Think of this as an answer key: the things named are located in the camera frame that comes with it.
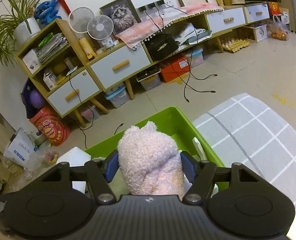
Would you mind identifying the framed cat picture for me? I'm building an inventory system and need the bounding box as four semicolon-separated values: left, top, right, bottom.
100;0;141;35

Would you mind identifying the black box on shelf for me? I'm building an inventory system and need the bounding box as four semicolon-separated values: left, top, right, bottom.
145;34;179;61

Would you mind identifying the white cloth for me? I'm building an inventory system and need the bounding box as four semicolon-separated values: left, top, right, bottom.
192;137;207;160

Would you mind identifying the purple ball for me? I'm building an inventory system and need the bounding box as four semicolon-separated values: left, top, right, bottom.
20;79;45;119

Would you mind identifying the white desk fan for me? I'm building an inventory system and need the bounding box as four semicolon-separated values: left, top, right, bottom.
87;15;114;49

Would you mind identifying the grey checked mat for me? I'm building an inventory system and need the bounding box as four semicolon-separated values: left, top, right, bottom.
193;93;296;207

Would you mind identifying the round white fan back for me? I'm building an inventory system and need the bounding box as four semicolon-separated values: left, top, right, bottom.
68;7;95;34

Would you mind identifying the blue stitch plush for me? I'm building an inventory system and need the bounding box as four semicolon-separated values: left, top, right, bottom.
34;0;62;26

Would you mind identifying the wooden cabinet with drawers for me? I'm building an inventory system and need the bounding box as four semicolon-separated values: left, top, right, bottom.
17;3;269;118

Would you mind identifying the clear blue lid storage box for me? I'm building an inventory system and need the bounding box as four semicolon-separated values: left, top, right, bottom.
105;85;130;108

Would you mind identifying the bag of oranges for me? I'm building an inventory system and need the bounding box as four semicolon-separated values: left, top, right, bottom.
270;15;289;41

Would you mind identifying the red snack bag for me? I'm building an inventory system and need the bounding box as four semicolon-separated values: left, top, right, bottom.
30;106;70;146

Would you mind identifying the white foam block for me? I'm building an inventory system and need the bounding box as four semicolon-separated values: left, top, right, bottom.
56;147;91;194

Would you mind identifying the red storage box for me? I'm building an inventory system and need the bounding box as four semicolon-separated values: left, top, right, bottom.
160;56;190;83

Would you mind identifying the pink fluffy plush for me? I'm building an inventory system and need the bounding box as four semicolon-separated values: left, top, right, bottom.
117;121;186;199

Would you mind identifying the white paper bag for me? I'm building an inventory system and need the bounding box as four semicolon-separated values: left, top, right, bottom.
4;128;37;169

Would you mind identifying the green plastic bin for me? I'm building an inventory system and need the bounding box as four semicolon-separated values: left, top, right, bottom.
84;106;230;196

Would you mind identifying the egg carton tray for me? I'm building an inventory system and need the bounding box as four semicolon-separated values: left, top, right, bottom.
220;37;250;53

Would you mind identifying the potted green plant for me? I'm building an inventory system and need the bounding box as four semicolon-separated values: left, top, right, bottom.
0;0;40;66

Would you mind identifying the pink checked cloth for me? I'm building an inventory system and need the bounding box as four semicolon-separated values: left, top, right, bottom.
116;3;224;48

